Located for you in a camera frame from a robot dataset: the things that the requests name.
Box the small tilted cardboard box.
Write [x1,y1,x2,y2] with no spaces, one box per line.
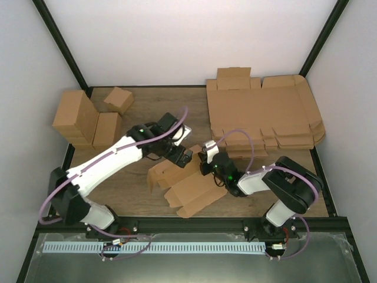
[104,87,134,116]

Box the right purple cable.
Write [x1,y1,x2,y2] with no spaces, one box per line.
[210,129,320,262]

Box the clear plastic sheet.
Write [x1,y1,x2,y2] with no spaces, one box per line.
[26,233,361,282]

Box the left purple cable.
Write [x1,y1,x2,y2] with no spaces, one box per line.
[38,106,189,262]

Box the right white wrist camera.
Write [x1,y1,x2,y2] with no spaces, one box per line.
[203,140,219,164]

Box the light blue slotted cable duct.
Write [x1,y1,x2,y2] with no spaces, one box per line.
[42,241,266,255]

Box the tall folded cardboard box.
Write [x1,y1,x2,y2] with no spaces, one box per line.
[52,90,99,150]

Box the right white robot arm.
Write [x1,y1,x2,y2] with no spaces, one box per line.
[198,152,324,238]

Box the stack of flat cardboard blanks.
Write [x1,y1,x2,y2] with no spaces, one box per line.
[206,67,325,159]

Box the purple cable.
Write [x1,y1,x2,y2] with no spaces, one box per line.
[210,129,320,262]
[38,106,189,262]

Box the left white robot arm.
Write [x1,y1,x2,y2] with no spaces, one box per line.
[46,113,193,238]

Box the black aluminium frame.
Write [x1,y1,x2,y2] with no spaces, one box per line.
[17,1,369,282]

